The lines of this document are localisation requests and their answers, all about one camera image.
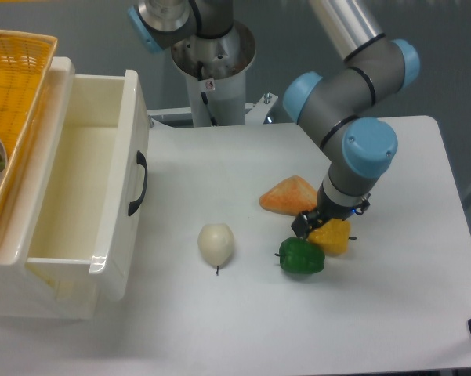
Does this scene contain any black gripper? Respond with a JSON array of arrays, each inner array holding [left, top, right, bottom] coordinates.
[[291, 203, 370, 238]]

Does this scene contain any green bell pepper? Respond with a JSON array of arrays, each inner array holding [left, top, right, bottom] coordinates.
[[274, 237, 325, 275]]

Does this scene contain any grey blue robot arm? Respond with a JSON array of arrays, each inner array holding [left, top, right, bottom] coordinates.
[[128, 1, 420, 239]]

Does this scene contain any orange triangular bread piece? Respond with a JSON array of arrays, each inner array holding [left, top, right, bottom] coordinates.
[[259, 175, 317, 216]]

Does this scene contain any yellow bell pepper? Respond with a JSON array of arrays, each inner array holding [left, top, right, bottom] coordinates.
[[307, 219, 351, 256]]

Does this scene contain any white onion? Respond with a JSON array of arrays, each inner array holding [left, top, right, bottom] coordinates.
[[197, 223, 235, 274]]

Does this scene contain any white plastic drawer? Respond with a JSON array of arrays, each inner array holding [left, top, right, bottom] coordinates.
[[27, 70, 150, 301]]

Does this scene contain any white drawer cabinet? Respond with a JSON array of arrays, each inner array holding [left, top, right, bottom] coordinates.
[[0, 57, 99, 320]]

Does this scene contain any yellow woven basket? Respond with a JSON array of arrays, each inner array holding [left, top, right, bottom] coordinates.
[[0, 30, 58, 219]]

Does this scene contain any black drawer handle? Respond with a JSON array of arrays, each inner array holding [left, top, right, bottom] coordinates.
[[128, 150, 148, 217]]

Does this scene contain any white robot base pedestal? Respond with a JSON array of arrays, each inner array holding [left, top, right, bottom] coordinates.
[[147, 21, 287, 128]]

